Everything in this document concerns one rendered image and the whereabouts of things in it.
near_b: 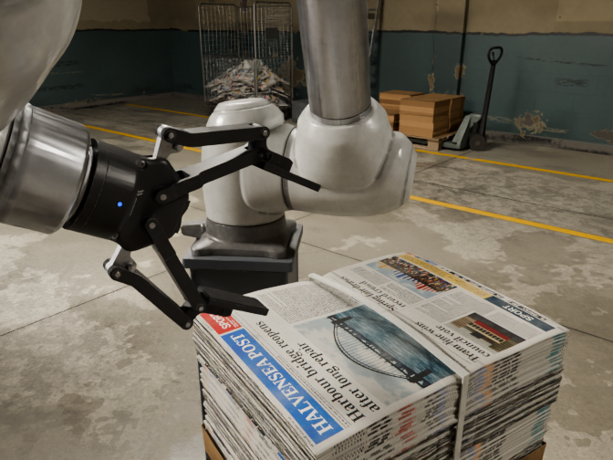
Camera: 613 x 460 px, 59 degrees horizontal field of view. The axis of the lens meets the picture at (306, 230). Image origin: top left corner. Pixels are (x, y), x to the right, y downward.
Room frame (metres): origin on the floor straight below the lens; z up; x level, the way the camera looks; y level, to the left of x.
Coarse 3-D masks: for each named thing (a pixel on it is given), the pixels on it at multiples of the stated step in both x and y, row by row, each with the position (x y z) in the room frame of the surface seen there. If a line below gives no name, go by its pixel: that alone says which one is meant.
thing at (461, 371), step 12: (312, 276) 0.70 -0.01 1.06; (348, 288) 0.64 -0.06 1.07; (360, 300) 0.61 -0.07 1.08; (384, 312) 0.58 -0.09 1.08; (396, 324) 0.55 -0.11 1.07; (420, 336) 0.53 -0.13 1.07; (432, 348) 0.51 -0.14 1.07; (444, 360) 0.49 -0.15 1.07; (456, 372) 0.47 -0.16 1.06; (468, 372) 0.47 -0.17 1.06
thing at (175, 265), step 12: (144, 228) 0.42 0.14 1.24; (156, 228) 0.42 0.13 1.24; (156, 240) 0.42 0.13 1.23; (168, 240) 0.43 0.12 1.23; (156, 252) 0.45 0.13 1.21; (168, 252) 0.43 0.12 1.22; (168, 264) 0.43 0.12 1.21; (180, 264) 0.44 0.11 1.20; (180, 276) 0.44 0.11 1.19; (180, 288) 0.44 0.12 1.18; (192, 288) 0.44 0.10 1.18; (192, 300) 0.44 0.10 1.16
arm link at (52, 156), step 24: (24, 120) 0.37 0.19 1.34; (48, 120) 0.38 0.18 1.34; (72, 120) 0.41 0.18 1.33; (24, 144) 0.36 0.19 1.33; (48, 144) 0.37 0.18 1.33; (72, 144) 0.38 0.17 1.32; (0, 168) 0.34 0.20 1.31; (24, 168) 0.35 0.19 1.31; (48, 168) 0.36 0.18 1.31; (72, 168) 0.37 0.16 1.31; (0, 192) 0.34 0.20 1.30; (24, 192) 0.35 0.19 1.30; (48, 192) 0.36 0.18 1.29; (72, 192) 0.37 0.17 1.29; (0, 216) 0.35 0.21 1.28; (24, 216) 0.36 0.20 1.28; (48, 216) 0.36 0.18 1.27; (72, 216) 0.39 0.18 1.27
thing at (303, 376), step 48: (288, 288) 0.67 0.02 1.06; (240, 336) 0.54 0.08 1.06; (288, 336) 0.54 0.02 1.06; (336, 336) 0.55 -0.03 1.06; (240, 384) 0.49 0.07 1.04; (288, 384) 0.46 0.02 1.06; (336, 384) 0.46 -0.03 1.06; (384, 384) 0.46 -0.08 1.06; (432, 384) 0.46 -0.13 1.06; (240, 432) 0.51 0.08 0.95; (288, 432) 0.40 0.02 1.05; (336, 432) 0.39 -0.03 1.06; (384, 432) 0.41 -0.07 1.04; (432, 432) 0.44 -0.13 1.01
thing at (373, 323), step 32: (320, 288) 0.67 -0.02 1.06; (352, 288) 0.67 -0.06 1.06; (352, 320) 0.58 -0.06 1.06; (384, 320) 0.58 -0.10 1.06; (416, 352) 0.51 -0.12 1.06; (448, 352) 0.51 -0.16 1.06; (448, 384) 0.46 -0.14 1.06; (480, 384) 0.48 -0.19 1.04; (448, 416) 0.46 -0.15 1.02; (448, 448) 0.47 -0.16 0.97
